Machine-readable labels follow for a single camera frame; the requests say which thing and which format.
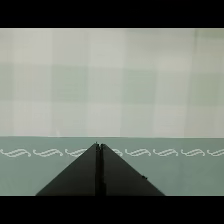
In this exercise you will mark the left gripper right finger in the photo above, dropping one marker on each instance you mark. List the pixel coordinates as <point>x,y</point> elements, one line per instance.
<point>123,180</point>

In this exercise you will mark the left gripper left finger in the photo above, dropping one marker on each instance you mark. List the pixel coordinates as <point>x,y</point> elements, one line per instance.
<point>76,180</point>

